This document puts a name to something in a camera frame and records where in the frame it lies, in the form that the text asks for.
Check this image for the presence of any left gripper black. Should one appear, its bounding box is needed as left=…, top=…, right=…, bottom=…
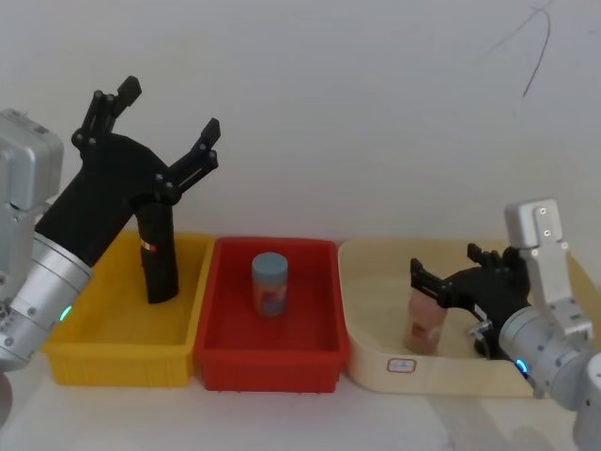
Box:
left=34, top=75, right=222, bottom=270

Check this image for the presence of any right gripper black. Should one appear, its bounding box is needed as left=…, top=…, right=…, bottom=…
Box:
left=408, top=242, right=535, bottom=322

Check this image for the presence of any pink bottle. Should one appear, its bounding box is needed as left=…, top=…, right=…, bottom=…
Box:
left=404, top=287, right=448, bottom=355

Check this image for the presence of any cream wooden tray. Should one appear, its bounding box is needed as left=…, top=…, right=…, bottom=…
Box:
left=337, top=238, right=593, bottom=399

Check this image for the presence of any black bottle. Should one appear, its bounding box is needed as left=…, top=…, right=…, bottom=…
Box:
left=136, top=199, right=181, bottom=306

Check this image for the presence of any yellow plastic bin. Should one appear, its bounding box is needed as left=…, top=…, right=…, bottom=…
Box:
left=40, top=232, right=216, bottom=389

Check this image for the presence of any clear jar with blue lid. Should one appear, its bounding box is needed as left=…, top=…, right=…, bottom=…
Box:
left=251, top=252, right=289, bottom=321

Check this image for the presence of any red plastic bin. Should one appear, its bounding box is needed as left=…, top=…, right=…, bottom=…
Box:
left=193, top=236, right=351, bottom=394

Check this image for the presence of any white table cloth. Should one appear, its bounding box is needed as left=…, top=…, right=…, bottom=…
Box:
left=0, top=347, right=601, bottom=451

